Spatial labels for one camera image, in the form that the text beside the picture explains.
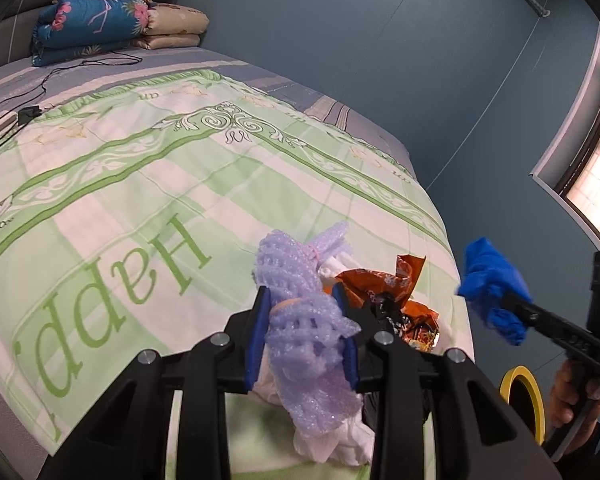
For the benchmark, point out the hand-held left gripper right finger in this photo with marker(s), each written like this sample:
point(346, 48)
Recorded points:
point(349, 360)

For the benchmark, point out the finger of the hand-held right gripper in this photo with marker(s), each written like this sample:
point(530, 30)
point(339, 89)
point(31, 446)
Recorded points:
point(555, 327)

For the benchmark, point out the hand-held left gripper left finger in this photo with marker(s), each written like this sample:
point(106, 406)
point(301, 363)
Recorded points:
point(261, 340)

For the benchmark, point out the purple foam fruit net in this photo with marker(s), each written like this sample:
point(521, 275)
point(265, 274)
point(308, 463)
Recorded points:
point(300, 320)

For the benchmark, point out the white plastic bag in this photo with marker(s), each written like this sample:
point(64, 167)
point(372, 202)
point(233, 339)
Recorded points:
point(340, 440)

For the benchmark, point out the blue plastic bag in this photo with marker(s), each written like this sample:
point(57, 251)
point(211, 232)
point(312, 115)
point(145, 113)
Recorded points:
point(490, 280)

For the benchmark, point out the orange snack wrapper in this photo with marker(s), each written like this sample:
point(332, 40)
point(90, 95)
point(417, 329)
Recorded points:
point(375, 282)

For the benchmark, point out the yellow rimmed bin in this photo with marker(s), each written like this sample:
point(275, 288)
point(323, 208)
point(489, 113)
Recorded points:
point(522, 405)

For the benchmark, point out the person's right hand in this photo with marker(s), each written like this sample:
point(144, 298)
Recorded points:
point(562, 400)

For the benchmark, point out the window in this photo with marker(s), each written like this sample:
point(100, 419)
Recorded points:
point(595, 160)

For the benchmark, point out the green printed bed sheet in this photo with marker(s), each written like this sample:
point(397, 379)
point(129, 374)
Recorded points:
point(130, 170)

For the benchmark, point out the black charger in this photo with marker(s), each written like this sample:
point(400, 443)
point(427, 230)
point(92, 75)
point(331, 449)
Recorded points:
point(27, 115)

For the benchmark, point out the blue floral folded quilt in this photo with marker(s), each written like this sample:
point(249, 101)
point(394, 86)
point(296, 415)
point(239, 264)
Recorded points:
point(90, 20)

